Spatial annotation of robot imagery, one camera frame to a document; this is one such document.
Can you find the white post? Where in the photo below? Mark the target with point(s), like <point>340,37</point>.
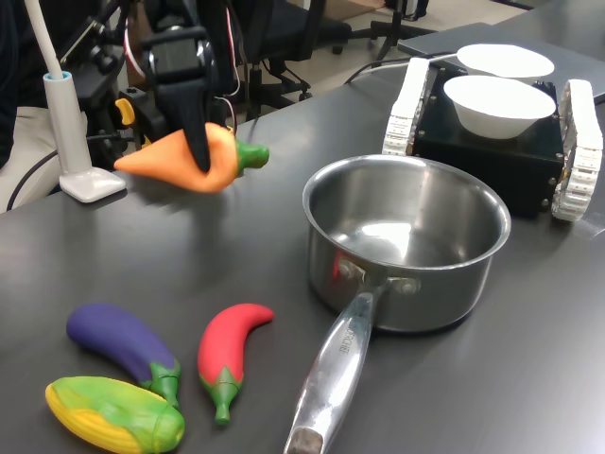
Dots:
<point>66,118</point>

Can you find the yellow black table clamp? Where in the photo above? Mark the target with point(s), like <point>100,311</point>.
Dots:
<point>124,111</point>

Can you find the yellow green toy corn cob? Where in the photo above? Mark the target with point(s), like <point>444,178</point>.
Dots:
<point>113,411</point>

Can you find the white bowl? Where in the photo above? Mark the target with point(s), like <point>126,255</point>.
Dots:
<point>506,59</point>
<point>496,109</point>

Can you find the purple toy aubergine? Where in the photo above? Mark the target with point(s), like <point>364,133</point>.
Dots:
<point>113,336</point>

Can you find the tracked vehicle with white tracks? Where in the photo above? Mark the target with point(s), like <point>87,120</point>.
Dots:
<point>487,161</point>

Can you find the black office chair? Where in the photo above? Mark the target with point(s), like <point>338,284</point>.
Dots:
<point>293,28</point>
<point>394,28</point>

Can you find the red toy chilli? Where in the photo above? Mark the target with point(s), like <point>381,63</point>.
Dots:
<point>222,345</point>

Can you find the orange toy carrot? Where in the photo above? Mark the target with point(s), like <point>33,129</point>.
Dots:
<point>160,161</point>

